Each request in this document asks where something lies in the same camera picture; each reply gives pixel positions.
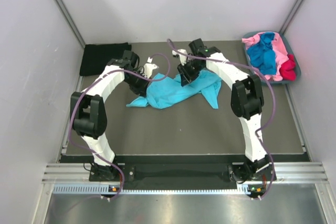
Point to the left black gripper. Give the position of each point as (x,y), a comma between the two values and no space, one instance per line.
(141,90)

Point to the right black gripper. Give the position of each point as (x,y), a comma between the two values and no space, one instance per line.
(186,77)

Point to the light blue t shirt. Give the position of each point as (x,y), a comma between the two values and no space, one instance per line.
(168,92)

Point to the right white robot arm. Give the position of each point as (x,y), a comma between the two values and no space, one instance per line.
(246,101)

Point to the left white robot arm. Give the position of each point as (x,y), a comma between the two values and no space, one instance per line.
(88,112)

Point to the folded black t shirt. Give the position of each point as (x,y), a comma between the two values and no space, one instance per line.
(96,57)

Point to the blue laundry basket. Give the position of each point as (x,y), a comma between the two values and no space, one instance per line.
(289,50)

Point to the dark blue t shirt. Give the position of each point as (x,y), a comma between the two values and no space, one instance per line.
(262,55)

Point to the pink t shirt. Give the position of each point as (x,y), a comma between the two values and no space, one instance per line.
(279,49)

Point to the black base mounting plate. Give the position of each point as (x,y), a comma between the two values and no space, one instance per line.
(182,175)

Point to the magenta t shirt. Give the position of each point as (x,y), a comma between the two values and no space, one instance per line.
(287,69)

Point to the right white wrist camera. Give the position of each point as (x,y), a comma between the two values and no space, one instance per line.
(181,54)

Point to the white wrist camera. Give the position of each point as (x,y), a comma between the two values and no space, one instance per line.
(181,54)
(149,67)

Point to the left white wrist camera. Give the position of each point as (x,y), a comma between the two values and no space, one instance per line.
(149,67)

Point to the slotted cable duct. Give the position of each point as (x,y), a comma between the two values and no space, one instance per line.
(109,190)

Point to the left corner aluminium post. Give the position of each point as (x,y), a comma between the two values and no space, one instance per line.
(69,20)

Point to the corner aluminium post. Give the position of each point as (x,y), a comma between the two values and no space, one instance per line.
(291,15)
(69,20)

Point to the right corner aluminium post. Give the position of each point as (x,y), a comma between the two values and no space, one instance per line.
(291,15)

